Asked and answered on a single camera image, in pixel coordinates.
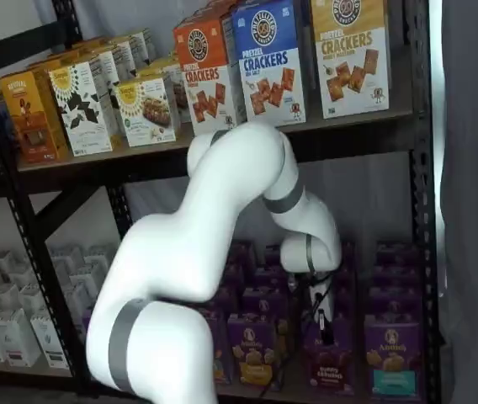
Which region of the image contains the brown wooden shelf board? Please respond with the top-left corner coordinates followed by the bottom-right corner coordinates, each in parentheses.
top-left (15, 109), bottom-right (415, 173)

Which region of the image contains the yellow pretzel crackers box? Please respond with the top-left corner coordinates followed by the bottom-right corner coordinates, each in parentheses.
top-left (310, 0), bottom-right (391, 120)

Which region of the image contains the black metal shelf rack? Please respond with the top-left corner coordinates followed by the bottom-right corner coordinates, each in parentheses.
top-left (0, 0), bottom-right (444, 404)

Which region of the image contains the purple box teal patch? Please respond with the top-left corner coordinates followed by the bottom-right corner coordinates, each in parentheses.
top-left (364, 313), bottom-right (428, 400)
top-left (368, 287), bottom-right (424, 324)
top-left (372, 263), bottom-right (423, 291)

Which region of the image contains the grey fabric curtain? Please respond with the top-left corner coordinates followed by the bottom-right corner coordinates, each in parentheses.
top-left (432, 0), bottom-right (478, 404)

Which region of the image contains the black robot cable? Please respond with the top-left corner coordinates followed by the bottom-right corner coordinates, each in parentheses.
top-left (259, 271), bottom-right (328, 396)

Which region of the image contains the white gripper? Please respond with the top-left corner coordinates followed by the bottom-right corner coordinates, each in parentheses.
top-left (305, 277), bottom-right (336, 347)

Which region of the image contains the purple box yellow patch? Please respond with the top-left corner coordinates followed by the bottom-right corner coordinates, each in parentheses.
top-left (226, 311), bottom-right (293, 391)
top-left (251, 265), bottom-right (285, 290)
top-left (263, 242), bottom-right (284, 268)
top-left (241, 287), bottom-right (290, 316)

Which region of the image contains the blue pretzel crackers box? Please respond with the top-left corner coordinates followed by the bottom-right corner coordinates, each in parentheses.
top-left (231, 0), bottom-right (307, 132)

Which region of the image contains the orange pretzel crackers box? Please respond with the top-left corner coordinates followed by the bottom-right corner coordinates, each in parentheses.
top-left (173, 12), bottom-right (247, 136)
top-left (186, 0), bottom-right (236, 23)

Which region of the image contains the white yellow snack bar box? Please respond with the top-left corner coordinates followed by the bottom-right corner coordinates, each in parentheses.
top-left (112, 77), bottom-right (181, 148)
top-left (135, 54), bottom-right (190, 124)

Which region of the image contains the brown orange snack box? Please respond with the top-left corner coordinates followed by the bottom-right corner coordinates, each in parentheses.
top-left (0, 69), bottom-right (70, 165)
top-left (24, 52), bottom-right (74, 75)

